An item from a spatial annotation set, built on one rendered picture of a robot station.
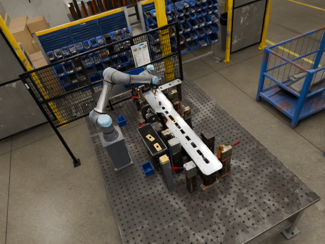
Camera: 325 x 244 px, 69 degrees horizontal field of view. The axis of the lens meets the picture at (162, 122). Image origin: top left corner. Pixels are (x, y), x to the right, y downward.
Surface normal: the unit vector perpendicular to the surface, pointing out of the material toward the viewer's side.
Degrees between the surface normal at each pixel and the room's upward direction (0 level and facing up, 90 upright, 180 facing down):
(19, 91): 90
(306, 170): 0
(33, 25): 90
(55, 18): 90
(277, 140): 0
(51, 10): 90
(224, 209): 0
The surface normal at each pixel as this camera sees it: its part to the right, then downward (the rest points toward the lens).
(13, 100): 0.42, 0.58
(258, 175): -0.15, -0.72
